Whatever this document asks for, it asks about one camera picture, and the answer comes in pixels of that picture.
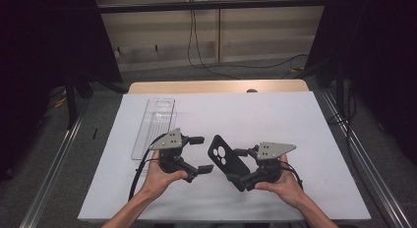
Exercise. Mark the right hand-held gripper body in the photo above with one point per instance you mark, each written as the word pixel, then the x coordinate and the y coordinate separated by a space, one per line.
pixel 270 150

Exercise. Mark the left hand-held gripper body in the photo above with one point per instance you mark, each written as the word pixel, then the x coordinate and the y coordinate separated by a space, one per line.
pixel 168 141

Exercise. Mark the black phone case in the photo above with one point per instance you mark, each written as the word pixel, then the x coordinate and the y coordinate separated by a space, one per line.
pixel 229 167

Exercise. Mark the clear plastic packaging box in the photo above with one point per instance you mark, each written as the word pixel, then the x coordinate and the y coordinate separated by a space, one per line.
pixel 157 120

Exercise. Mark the person's left hand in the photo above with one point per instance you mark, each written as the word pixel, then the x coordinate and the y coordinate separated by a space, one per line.
pixel 157 180

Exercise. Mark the person's right hand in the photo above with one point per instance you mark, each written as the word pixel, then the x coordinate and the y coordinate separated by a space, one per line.
pixel 288 188

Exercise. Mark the white table board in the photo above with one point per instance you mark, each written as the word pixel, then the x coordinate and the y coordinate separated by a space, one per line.
pixel 229 113

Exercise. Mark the wooden table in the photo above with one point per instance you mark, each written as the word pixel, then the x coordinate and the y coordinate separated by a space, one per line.
pixel 196 86

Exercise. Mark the dark round table grommet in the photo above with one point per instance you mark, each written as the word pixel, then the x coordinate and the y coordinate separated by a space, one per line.
pixel 251 90

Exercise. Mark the small black floor object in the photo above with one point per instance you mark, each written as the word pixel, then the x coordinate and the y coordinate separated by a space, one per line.
pixel 95 133

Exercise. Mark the black metal stand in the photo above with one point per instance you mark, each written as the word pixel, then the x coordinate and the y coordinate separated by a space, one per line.
pixel 70 103

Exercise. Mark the black horizontal bar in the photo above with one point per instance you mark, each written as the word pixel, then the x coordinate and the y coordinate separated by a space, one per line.
pixel 213 6

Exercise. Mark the black curtain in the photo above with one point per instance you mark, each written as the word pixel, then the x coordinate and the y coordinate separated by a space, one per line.
pixel 377 57
pixel 39 57

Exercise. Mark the aluminium floor rail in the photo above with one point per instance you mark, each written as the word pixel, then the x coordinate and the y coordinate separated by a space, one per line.
pixel 370 169
pixel 49 175

